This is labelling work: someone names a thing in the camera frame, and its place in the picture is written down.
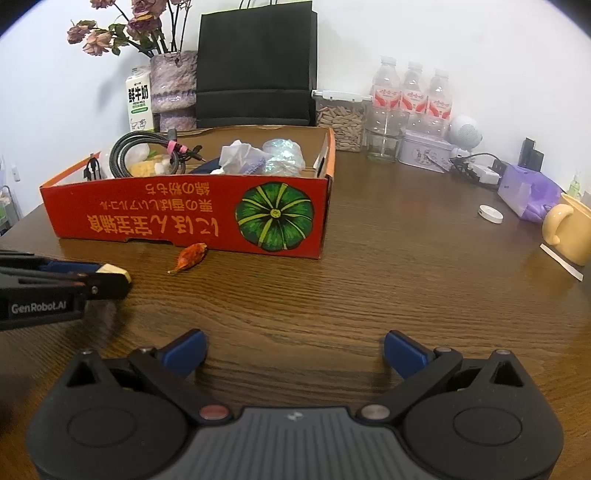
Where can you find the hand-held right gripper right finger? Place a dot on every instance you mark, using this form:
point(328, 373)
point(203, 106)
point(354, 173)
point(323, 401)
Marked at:
point(404, 353)

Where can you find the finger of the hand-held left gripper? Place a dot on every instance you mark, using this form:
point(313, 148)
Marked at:
point(106, 287)
point(69, 267)

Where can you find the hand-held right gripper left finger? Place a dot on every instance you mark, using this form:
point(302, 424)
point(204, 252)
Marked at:
point(184, 353)

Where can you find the small yellow block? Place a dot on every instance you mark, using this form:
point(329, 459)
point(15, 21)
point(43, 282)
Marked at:
point(111, 267)

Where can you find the red cardboard box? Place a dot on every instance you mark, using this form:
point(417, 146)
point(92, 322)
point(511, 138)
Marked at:
point(138, 221)

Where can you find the orange white plush toy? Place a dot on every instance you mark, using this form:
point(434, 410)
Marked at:
point(143, 167)

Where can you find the white tissue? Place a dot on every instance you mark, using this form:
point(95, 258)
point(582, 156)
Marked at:
point(238, 152)

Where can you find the brown wooden desk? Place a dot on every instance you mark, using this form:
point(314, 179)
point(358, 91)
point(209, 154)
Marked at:
point(369, 277)

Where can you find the metal rack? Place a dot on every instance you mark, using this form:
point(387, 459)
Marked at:
point(7, 207)

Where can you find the dried red chili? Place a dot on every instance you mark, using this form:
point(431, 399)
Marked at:
point(191, 254)

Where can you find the small white round lid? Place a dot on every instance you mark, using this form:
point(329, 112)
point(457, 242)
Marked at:
point(491, 214)

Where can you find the white green milk carton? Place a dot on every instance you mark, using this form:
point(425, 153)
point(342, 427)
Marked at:
point(138, 101)

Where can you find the white paper strip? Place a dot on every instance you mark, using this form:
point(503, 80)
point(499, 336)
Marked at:
point(561, 262)

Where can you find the white charger adapter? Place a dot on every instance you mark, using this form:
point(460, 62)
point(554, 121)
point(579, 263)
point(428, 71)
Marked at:
point(487, 174)

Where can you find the white patterned tin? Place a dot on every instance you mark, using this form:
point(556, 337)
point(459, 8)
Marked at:
point(422, 150)

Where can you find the purple tissue pack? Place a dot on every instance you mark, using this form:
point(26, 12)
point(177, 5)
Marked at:
point(526, 189)

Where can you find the empty glass cup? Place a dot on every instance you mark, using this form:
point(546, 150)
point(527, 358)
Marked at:
point(385, 143)

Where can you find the purple marbled vase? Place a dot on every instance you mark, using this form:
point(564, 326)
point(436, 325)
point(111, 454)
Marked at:
point(173, 83)

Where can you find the yellow mug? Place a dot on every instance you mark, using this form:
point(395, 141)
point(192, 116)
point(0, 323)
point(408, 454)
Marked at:
point(577, 230)

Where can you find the iridescent plastic wrap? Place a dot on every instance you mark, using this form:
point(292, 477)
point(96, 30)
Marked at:
point(284, 157)

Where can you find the dried rose bouquet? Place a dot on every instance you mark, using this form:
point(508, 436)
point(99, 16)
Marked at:
point(97, 41)

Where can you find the white round speaker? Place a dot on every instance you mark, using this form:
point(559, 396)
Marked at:
point(466, 131)

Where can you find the black upright device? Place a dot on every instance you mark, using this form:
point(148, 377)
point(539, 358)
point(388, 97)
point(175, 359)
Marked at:
point(531, 154)

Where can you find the small green bottle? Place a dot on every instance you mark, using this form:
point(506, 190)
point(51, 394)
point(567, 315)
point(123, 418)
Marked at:
point(575, 187)

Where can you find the clear jar of seeds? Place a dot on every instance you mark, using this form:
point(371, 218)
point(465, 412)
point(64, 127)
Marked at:
point(341, 122)

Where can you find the clear water bottle red label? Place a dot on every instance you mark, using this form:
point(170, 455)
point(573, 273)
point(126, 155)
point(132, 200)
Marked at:
point(414, 97)
point(440, 104)
point(385, 92)

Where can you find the black paper bag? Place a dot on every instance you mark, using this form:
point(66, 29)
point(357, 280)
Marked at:
point(254, 60)

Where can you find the white wall socket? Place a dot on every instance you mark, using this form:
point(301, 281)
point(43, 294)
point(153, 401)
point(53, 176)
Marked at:
point(16, 173)

